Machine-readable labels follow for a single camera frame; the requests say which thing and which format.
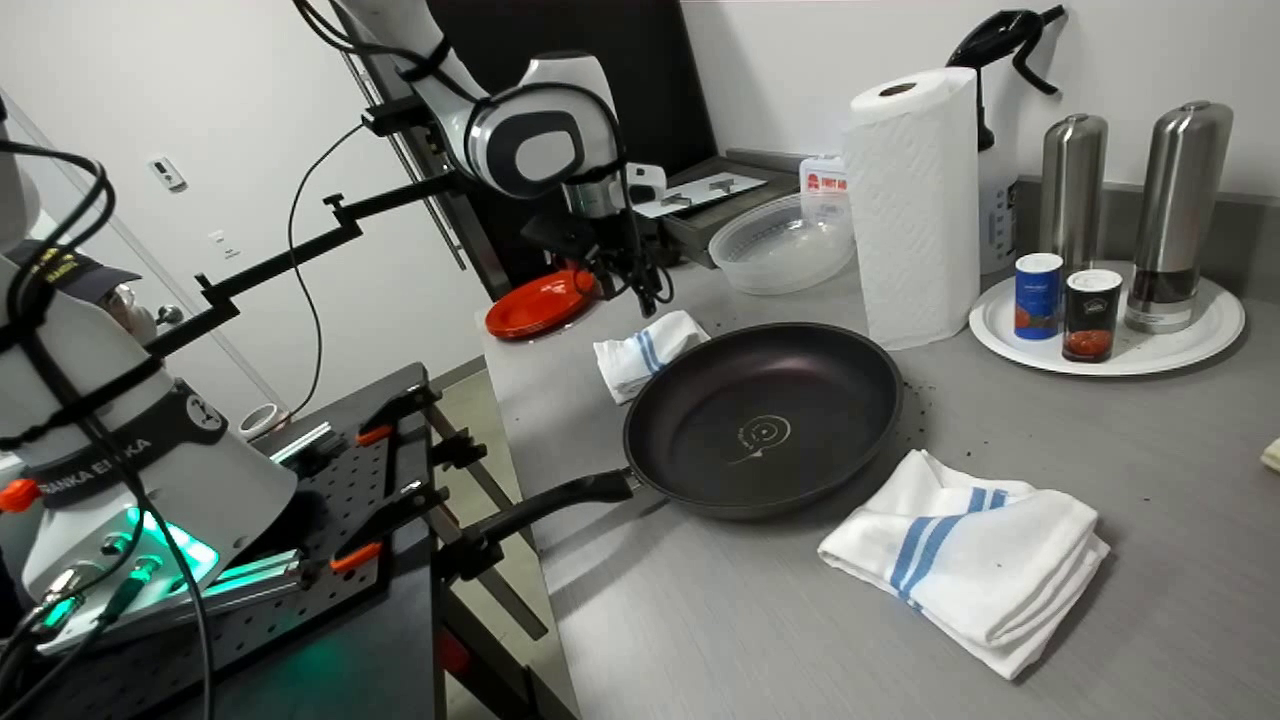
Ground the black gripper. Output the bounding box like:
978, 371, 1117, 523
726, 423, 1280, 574
564, 208, 682, 318

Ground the small white blue-striped towel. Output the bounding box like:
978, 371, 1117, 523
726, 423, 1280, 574
589, 306, 716, 409

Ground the black frying pan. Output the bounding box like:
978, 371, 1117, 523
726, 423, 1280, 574
457, 316, 912, 552

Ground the white paper towel roll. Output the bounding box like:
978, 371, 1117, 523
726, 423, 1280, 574
843, 64, 989, 356

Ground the large folded blue-striped towel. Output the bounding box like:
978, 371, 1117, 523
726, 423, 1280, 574
811, 443, 1117, 685

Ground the black flat tray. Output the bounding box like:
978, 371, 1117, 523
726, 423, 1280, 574
636, 152, 807, 271

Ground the white paper sheet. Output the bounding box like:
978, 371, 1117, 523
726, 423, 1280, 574
636, 166, 772, 219

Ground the red plate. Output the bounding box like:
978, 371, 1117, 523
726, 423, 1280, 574
480, 259, 609, 345

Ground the clear plastic bowl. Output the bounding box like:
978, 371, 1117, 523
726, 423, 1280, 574
703, 189, 861, 298

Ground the black monitor panel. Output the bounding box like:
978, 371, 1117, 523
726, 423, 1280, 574
325, 0, 726, 298

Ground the spice jar blue label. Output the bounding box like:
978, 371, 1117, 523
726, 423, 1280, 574
1012, 246, 1068, 345

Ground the short steel grinder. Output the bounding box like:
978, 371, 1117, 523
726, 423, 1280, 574
1036, 111, 1111, 271

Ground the spice jar red label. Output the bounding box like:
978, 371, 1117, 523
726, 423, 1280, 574
1061, 264, 1129, 368

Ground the black perforated breadboard table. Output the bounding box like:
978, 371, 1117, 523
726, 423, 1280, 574
36, 361, 453, 720

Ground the white round tray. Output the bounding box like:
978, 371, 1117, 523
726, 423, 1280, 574
963, 271, 1251, 383

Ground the tall steel grinder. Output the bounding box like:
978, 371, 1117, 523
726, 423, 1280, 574
1125, 95, 1238, 337

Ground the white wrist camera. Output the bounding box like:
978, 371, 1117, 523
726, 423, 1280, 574
619, 156, 673, 208

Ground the black stereo camera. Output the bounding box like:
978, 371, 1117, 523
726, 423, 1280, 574
358, 92, 453, 138

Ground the black clamp orange handle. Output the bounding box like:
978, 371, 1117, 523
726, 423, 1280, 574
325, 513, 507, 583
350, 383, 491, 471

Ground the thin black cable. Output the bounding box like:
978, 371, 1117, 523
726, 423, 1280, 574
256, 114, 375, 437

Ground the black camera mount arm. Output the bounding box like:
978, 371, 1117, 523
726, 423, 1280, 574
136, 166, 464, 365

